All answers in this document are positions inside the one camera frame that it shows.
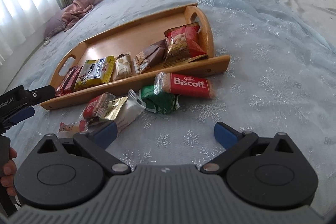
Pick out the red Biscoff biscuit pack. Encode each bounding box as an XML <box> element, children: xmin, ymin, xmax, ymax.
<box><xmin>154</xmin><ymin>72</ymin><xmax>215</xmax><ymax>99</ymax></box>

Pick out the red chocolate bar wrapper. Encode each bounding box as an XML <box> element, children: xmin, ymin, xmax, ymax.
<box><xmin>64</xmin><ymin>66</ymin><xmax>81</xmax><ymax>95</ymax></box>

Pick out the clear rice cake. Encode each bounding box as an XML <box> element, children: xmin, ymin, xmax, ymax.
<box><xmin>114</xmin><ymin>89</ymin><xmax>146</xmax><ymax>134</ymax></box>

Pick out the red-brown wafer bar wrapper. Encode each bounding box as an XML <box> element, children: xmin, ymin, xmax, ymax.
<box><xmin>55</xmin><ymin>66</ymin><xmax>78</xmax><ymax>97</ymax></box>

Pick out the brown almond chocolate bar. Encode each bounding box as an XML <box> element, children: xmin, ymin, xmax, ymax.
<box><xmin>133</xmin><ymin>39</ymin><xmax>167</xmax><ymax>74</ymax></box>

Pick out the green snack packet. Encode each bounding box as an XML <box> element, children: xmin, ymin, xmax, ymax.
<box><xmin>138</xmin><ymin>85</ymin><xmax>180</xmax><ymax>115</ymax></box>

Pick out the pink crumpled blanket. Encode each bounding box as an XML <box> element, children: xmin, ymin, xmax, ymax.
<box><xmin>61</xmin><ymin>0</ymin><xmax>103</xmax><ymax>31</ymax></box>

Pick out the yellow white snack packet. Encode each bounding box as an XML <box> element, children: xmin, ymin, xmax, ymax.
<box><xmin>74</xmin><ymin>56</ymin><xmax>115</xmax><ymax>91</ymax></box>

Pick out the person's left hand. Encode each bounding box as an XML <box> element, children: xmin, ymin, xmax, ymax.
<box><xmin>1</xmin><ymin>147</ymin><xmax>17</xmax><ymax>197</ymax></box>

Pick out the red gold peanut packet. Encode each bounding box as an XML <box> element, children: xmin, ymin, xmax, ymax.
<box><xmin>163</xmin><ymin>22</ymin><xmax>207</xmax><ymax>68</ymax></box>

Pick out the wooden bamboo serving tray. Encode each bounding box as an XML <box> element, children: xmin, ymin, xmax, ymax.
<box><xmin>40</xmin><ymin>3</ymin><xmax>231</xmax><ymax>111</ymax></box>

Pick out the light blue snowflake cloth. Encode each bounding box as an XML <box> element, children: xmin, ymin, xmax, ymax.
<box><xmin>10</xmin><ymin>0</ymin><xmax>335</xmax><ymax>214</ymax></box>

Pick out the gold red cherry candy packet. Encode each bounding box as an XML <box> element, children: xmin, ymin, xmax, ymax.
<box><xmin>96</xmin><ymin>96</ymin><xmax>128</xmax><ymax>121</ymax></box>

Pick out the white cream candy bar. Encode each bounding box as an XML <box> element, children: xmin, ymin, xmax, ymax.
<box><xmin>113</xmin><ymin>53</ymin><xmax>132</xmax><ymax>81</ymax></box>

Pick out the purple pillow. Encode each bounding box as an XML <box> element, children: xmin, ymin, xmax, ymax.
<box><xmin>44</xmin><ymin>10</ymin><xmax>65</xmax><ymax>39</ymax></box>

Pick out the red clear pastry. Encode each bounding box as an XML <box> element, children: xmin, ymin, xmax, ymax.
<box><xmin>58</xmin><ymin>120</ymin><xmax>88</xmax><ymax>138</ymax></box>

